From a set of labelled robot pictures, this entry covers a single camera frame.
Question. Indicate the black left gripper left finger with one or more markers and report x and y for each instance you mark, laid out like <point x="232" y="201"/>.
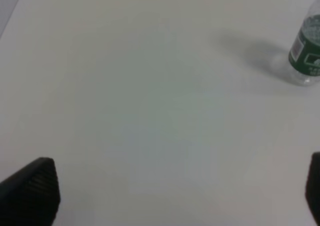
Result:
<point x="31" y="196"/>

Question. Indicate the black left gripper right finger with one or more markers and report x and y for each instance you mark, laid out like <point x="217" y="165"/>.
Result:
<point x="312" y="188"/>

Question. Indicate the clear bottle green label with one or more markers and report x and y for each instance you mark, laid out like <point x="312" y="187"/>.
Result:
<point x="304" y="55"/>

